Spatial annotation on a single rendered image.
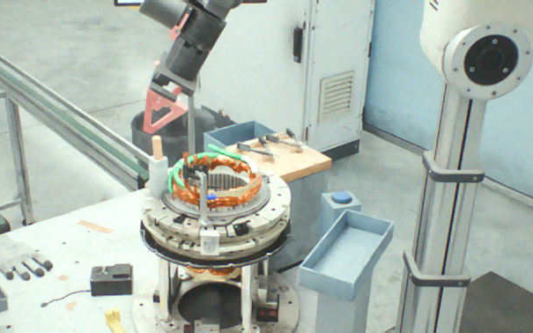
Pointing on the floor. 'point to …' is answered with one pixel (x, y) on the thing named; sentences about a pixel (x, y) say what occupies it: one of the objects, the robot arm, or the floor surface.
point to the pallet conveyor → (117, 169)
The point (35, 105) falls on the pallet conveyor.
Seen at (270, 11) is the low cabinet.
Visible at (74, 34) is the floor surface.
